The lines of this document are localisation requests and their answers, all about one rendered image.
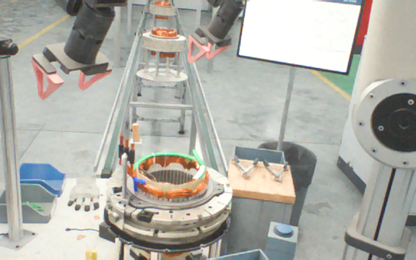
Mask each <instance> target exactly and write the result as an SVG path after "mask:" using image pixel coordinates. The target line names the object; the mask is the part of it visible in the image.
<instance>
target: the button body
mask: <svg viewBox="0 0 416 260"><path fill-rule="evenodd" d="M278 224H281V223H278V222H272V221H271V222H270V226H269V232H268V236H267V237H268V240H267V245H266V253H265V256H266V257H267V258H268V260H293V259H294V255H295V248H296V244H297V239H298V227H296V226H292V225H289V226H290V227H291V228H292V229H293V231H294V233H293V236H291V237H289V238H283V237H280V236H278V235H276V234H275V233H274V231H273V228H274V226H275V225H278Z"/></svg>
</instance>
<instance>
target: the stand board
mask: <svg viewBox="0 0 416 260"><path fill-rule="evenodd" d="M231 160H233V159H230V160H229V166H228V173H227V181H228V182H229V184H230V187H231V188H232V196H239V197H246V198H252V199H262V200H268V201H274V202H282V203H286V204H295V198H296V196H295V189H294V186H293V180H292V176H291V172H290V168H289V170H286V171H284V172H283V173H282V174H281V175H282V181H271V180H270V179H271V174H272V173H271V172H270V171H269V170H268V169H266V168H261V167H255V168H253V169H252V170H250V171H251V177H250V178H247V177H241V176H240V174H241V169H240V168H239V166H238V165H236V164H231Z"/></svg>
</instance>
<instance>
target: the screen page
mask: <svg viewBox="0 0 416 260"><path fill-rule="evenodd" d="M361 3H362V0H250V1H248V3H247V7H246V15H245V21H244V26H243V34H242V40H241V45H240V53H239V55H243V56H251V57H256V58H260V59H268V60H273V61H284V62H289V63H294V64H301V65H306V66H314V67H318V68H323V69H331V70H336V71H341V72H346V69H347V63H348V59H349V55H350V49H351V46H352V39H353V36H354V32H355V26H356V22H357V19H358V16H359V12H360V6H361Z"/></svg>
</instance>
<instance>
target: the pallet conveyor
mask: <svg viewBox="0 0 416 260"><path fill-rule="evenodd" d="M173 1H174V3H175V6H174V3H173ZM151 3H152V4H153V0H147V1H146V4H145V6H144V9H148V10H150V9H149V8H150V4H151ZM170 3H171V6H172V7H176V9H177V6H176V2H175V0H170ZM177 13H178V9H177ZM178 18H179V19H180V21H178ZM150 20H152V15H150V14H149V13H147V14H144V11H142V17H141V19H140V24H139V28H140V26H141V27H143V28H144V29H150V28H152V26H150ZM180 23H181V26H182V28H181V26H180ZM172 29H175V30H177V31H179V30H181V29H183V33H184V35H185V37H186V33H185V30H184V28H183V24H182V21H181V17H180V14H179V13H178V17H175V16H174V15H172V23H171V30H172ZM138 32H139V29H138V31H137V32H135V40H134V44H133V46H132V49H131V53H130V55H129V59H128V61H127V64H126V68H125V70H124V73H123V77H122V80H121V83H120V86H119V89H118V92H117V95H116V99H115V101H114V104H113V107H112V110H111V112H110V119H109V122H108V125H107V128H106V130H105V134H104V137H103V140H102V143H101V145H100V149H99V152H98V155H97V159H96V161H95V165H94V172H97V177H96V178H110V177H112V174H113V173H115V170H116V165H117V161H118V145H119V144H120V139H119V135H120V136H122V135H123V148H124V147H125V141H124V139H128V140H129V107H132V110H131V127H132V125H133V124H136V123H137V121H162V122H176V123H180V131H179V134H185V131H184V128H185V118H186V110H191V113H192V119H191V135H190V144H189V153H188V154H189V155H190V156H192V157H194V155H193V153H192V150H195V146H196V131H197V134H198V138H199V143H200V147H201V154H202V158H203V161H204V163H205V165H206V166H207V167H209V168H212V169H214V170H216V171H217V172H218V173H220V174H221V172H220V168H219V165H218V161H217V158H216V155H215V150H214V147H213V144H212V140H211V136H210V134H209V129H208V127H207V122H206V119H205V116H204V111H203V108H202V104H201V101H200V98H199V94H198V91H197V88H196V83H195V80H194V76H193V73H192V70H191V65H190V63H189V62H188V58H189V55H188V53H187V50H185V51H182V54H181V70H182V69H184V74H186V75H187V76H188V79H187V80H185V81H183V93H182V102H181V104H169V103H145V102H137V96H142V95H141V93H142V87H154V88H165V89H176V97H175V98H176V100H179V98H180V97H179V95H180V86H181V82H177V84H175V85H174V86H164V85H153V84H144V83H143V82H142V79H141V78H139V77H138V76H137V72H138V71H140V70H143V69H144V67H145V61H146V60H145V57H146V48H143V47H142V44H143V43H144V42H143V41H142V39H143V38H144V37H143V36H138ZM137 36H138V37H137ZM186 43H187V46H188V50H189V42H188V40H187V37H186ZM134 46H135V47H134ZM132 53H133V54H132ZM130 59H131V60H130ZM172 59H174V63H172V64H170V66H169V69H173V70H175V71H176V69H177V66H178V65H177V59H178V53H177V54H176V56H175V58H172ZM182 59H183V66H182ZM129 62H130V63H129ZM138 67H139V69H138ZM193 68H194V71H195V75H196V78H197V82H198V84H199V89H200V91H201V96H202V98H203V101H204V105H205V108H206V110H207V115H208V117H209V122H210V125H211V127H212V131H213V134H214V138H215V141H216V144H217V148H218V151H219V154H220V158H221V161H222V164H223V167H224V172H225V176H226V177H227V176H228V167H227V164H226V162H225V158H224V153H223V151H222V147H221V144H220V140H219V137H218V135H217V131H216V129H215V125H214V122H213V120H212V116H211V113H210V110H209V106H208V104H207V100H206V98H205V95H204V91H203V89H202V85H201V82H200V79H199V75H198V73H197V70H196V67H195V64H194V63H193ZM127 69H128V70H127ZM126 72H127V73H126ZM125 76H126V78H125ZM124 79H125V80H124ZM137 85H138V90H137ZM122 86H123V87H122ZM121 88H122V89H121ZM188 90H189V93H190V97H191V105H187V104H186V100H187V91H188ZM137 93H138V94H137ZM119 95H120V97H119ZM131 95H132V101H131ZM118 97H119V99H118ZM117 102H118V103H117ZM116 104H117V105H116ZM137 107H142V108H167V109H180V110H181V115H180V116H179V117H178V118H150V117H139V115H138V114H137ZM115 109H116V110H115ZM114 111H115V112H114ZM112 119H113V120H112ZM109 130H110V131H109ZM108 132H109V133H108ZM106 140H107V141H106ZM104 147H105V148H104ZM103 150H104V151H103ZM102 154H103V155H102ZM101 156H102V158H101ZM100 159H101V160H100ZM99 163H100V165H99ZM98 166H99V167H98Z"/></svg>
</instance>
